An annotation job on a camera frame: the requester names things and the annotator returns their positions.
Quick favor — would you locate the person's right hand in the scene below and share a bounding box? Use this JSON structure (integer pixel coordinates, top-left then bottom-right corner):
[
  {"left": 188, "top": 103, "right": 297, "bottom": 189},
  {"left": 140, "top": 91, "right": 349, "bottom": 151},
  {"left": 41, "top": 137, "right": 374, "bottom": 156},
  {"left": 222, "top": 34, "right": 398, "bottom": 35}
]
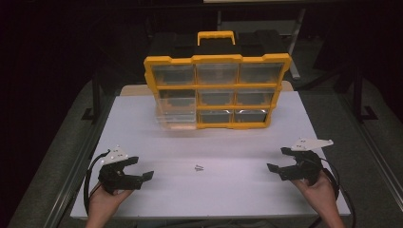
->
[{"left": 291, "top": 170, "right": 338, "bottom": 214}]

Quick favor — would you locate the transparent plastic drawer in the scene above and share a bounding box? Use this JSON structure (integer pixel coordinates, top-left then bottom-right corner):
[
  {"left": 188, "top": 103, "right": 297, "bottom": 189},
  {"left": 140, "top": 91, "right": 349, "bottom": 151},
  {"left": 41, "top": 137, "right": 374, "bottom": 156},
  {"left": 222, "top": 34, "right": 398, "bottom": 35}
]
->
[{"left": 154, "top": 96, "right": 199, "bottom": 131}]

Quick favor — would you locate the aluminium rail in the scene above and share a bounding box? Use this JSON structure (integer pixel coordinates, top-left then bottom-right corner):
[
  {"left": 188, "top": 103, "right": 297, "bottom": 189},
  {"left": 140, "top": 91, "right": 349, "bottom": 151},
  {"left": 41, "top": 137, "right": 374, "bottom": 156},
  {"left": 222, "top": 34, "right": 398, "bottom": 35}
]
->
[
  {"left": 43, "top": 94, "right": 116, "bottom": 228},
  {"left": 335, "top": 93, "right": 403, "bottom": 203}
]

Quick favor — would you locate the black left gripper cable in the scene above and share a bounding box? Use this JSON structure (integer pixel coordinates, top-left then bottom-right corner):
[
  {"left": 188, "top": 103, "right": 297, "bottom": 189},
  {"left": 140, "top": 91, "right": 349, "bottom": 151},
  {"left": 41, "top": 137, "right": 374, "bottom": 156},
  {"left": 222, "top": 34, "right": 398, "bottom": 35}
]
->
[{"left": 83, "top": 150, "right": 111, "bottom": 217}]

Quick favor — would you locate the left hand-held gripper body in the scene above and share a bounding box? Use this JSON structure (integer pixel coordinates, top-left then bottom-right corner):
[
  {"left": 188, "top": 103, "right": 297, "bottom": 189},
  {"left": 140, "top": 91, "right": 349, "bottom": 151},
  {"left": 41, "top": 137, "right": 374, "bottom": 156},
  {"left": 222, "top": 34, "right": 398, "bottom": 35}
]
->
[{"left": 97, "top": 144, "right": 144, "bottom": 195}]

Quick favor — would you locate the yellow black organizer box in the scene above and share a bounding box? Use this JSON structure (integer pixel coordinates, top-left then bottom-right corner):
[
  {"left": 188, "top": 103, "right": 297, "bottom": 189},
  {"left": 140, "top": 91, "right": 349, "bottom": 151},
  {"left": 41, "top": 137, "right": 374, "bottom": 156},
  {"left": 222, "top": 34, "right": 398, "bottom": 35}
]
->
[{"left": 143, "top": 29, "right": 293, "bottom": 130}]

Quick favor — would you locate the person's left hand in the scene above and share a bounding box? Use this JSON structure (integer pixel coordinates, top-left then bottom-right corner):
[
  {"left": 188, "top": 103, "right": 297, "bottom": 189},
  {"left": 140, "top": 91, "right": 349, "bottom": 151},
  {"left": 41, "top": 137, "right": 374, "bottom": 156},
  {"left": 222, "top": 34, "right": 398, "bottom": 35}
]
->
[{"left": 87, "top": 181, "right": 134, "bottom": 220}]

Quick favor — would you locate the grid of clear organizer drawers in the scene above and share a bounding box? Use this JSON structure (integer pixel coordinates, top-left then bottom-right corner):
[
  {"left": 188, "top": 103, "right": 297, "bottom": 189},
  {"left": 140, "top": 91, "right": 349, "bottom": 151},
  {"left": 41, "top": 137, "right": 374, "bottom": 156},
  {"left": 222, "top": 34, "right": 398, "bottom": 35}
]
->
[{"left": 151, "top": 62, "right": 285, "bottom": 124}]

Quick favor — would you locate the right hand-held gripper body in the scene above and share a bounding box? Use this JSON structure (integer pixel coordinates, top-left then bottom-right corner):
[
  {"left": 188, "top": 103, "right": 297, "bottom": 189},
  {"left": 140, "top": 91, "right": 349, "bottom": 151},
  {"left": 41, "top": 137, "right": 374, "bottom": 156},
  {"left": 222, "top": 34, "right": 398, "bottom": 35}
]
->
[{"left": 279, "top": 137, "right": 335, "bottom": 187}]

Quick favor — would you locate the black metal stand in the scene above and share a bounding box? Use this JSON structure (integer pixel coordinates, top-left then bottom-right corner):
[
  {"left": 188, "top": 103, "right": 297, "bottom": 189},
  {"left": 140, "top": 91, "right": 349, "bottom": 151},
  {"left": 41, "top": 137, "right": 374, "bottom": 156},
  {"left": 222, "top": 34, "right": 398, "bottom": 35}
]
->
[
  {"left": 81, "top": 70, "right": 103, "bottom": 124},
  {"left": 352, "top": 65, "right": 379, "bottom": 124}
]

